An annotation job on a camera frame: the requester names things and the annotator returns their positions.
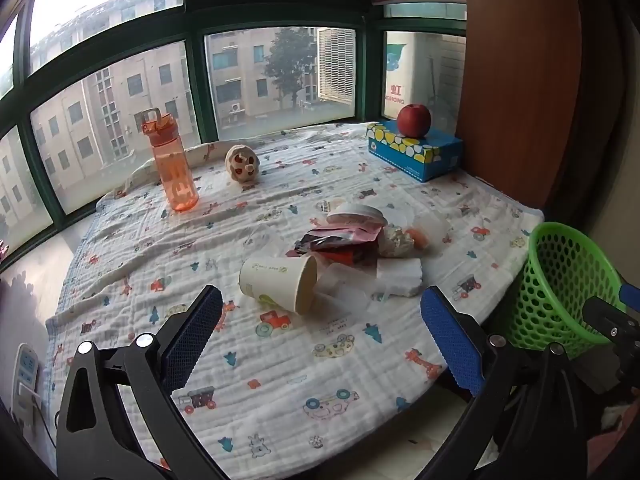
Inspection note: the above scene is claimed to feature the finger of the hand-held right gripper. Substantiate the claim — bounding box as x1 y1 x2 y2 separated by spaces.
619 282 640 313
581 296 640 348

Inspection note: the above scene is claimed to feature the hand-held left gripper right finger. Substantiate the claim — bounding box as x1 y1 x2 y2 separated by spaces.
415 285 598 480

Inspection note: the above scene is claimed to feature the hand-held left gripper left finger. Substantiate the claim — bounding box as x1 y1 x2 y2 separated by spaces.
56 285 231 480

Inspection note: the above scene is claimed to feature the green plastic mesh basket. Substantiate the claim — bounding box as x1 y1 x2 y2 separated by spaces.
502 221 628 361

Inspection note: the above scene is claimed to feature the white napkin stack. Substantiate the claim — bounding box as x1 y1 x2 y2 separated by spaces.
375 257 425 297

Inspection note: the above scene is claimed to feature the white paper cup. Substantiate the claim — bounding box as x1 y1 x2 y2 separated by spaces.
238 255 318 316

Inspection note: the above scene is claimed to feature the orange food piece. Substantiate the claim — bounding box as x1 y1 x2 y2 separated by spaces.
404 227 430 251

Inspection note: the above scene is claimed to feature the paper ball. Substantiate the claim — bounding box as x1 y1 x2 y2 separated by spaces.
377 225 416 259

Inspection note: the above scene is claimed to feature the clear plastic food container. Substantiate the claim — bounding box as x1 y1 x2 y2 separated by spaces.
387 208 453 261

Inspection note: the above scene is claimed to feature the clear plastic lid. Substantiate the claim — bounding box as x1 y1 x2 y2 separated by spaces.
315 265 383 313

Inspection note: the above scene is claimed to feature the red snack wrapper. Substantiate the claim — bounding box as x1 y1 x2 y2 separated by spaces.
294 236 377 268

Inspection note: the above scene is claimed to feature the pink snack wrapper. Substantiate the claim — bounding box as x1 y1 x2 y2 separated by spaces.
306 225 385 246

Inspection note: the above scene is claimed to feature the round white plastic lid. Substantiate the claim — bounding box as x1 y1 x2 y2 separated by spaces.
326 203 387 228

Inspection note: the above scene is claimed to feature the white printed blanket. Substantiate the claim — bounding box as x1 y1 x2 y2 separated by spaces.
45 121 545 480

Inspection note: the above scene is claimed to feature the orange plastic water bottle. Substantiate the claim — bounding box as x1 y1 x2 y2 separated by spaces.
140 107 200 212

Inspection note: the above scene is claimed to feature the white power strip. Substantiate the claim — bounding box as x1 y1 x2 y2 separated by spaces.
11 342 41 428

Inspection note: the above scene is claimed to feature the blue spotted tissue box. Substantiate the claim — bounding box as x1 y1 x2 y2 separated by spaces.
366 121 463 183

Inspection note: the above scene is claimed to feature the red apple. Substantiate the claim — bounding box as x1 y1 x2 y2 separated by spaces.
397 103 432 139

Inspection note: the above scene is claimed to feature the brown wooden cabinet panel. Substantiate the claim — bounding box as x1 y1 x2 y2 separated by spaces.
462 0 583 211

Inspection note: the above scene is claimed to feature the white louvred shutter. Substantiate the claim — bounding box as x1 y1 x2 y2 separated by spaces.
317 27 357 106

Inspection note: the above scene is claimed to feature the green window frame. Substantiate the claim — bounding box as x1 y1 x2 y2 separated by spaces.
0 0 468 271

